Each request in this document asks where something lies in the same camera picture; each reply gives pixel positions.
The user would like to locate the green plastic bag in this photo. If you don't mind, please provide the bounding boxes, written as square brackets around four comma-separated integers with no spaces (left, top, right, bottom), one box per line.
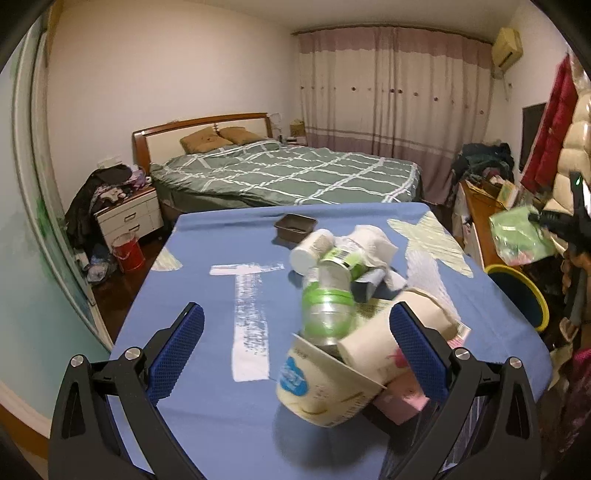
[489,205,556,266]

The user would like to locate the grey tea box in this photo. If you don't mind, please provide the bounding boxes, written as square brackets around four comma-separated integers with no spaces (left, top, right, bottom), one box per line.
[351,268,386,303]

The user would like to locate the yellow rim trash bin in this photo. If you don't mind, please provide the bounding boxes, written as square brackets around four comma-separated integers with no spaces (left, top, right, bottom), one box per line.
[485,264,550,332]

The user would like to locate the red hanging garment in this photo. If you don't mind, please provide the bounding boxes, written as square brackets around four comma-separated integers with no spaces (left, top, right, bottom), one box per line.
[521,54,578,194]

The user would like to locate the cream puffer jacket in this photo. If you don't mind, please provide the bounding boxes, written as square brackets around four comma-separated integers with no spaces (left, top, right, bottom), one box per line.
[542,89,591,218]

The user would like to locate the pink box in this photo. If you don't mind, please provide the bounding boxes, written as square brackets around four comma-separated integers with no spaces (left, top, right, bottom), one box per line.
[374,370,429,425]

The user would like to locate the wooden desk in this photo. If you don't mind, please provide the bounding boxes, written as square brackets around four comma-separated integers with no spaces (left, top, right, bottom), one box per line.
[452,181,506,270]

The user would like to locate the clothes pile on desk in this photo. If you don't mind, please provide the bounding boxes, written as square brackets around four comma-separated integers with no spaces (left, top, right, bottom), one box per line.
[450,143,515,194]

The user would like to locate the blue star tablecloth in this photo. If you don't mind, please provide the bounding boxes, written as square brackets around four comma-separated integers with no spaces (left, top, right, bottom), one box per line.
[111,203,552,479]

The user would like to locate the sliding wardrobe door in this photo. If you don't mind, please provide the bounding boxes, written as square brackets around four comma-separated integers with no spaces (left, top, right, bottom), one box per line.
[1,20,113,436]

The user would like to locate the black television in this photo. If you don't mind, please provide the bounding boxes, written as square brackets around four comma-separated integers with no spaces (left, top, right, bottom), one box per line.
[519,103,546,172]

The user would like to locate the white paper cup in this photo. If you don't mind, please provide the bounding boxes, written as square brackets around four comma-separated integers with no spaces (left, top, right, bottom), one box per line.
[335,288,463,385]

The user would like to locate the yogurt paper cup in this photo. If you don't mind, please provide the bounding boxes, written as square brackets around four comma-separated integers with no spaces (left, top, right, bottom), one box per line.
[276,335,385,428]

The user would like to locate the red bucket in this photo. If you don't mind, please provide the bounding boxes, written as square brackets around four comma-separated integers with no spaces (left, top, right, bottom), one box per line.
[111,232,145,273]

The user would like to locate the beige air conditioner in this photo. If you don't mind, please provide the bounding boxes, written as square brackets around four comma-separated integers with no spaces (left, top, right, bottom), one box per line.
[491,27,523,72]

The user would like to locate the clear green plastic bottle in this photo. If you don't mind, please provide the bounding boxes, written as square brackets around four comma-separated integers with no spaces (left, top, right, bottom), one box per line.
[301,263,356,349]

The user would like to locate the crumpled white tissue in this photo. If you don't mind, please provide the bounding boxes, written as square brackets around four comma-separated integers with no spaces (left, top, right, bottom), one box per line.
[335,225,407,291]

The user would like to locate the pink striped curtain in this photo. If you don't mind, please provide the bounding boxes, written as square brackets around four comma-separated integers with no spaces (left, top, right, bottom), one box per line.
[297,26,493,204]

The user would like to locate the white nightstand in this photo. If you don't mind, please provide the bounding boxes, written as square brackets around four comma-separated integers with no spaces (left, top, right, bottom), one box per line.
[95,187,163,250]

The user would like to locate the green white drink bottle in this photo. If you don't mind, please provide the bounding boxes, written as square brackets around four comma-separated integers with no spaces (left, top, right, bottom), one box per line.
[318,247,369,285]

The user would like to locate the pile of dark clothes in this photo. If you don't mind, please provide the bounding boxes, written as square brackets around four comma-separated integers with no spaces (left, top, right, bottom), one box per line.
[65,164,146,285]

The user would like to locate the small white pill bottle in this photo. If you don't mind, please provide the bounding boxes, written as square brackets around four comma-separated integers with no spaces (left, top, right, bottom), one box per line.
[290,229,335,275]

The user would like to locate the brown plastic tray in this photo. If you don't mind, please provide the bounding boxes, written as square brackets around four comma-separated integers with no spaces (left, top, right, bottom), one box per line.
[274,213,318,244]

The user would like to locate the wooden headboard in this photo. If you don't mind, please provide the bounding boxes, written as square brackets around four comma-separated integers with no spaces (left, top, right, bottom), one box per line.
[131,112,273,173]

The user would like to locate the brown pillow left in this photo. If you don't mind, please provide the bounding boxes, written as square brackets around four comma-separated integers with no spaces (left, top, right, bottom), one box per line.
[179,127,233,154]

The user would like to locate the brown pillow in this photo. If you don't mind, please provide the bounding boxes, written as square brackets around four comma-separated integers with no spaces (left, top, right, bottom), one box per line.
[218,127,266,145]
[179,127,233,154]

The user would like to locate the bed with green plaid cover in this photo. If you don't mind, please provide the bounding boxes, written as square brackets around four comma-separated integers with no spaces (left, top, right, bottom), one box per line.
[150,139,422,211]

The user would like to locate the brown pillow right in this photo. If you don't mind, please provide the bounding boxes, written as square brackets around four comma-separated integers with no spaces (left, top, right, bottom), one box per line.
[218,127,266,145]

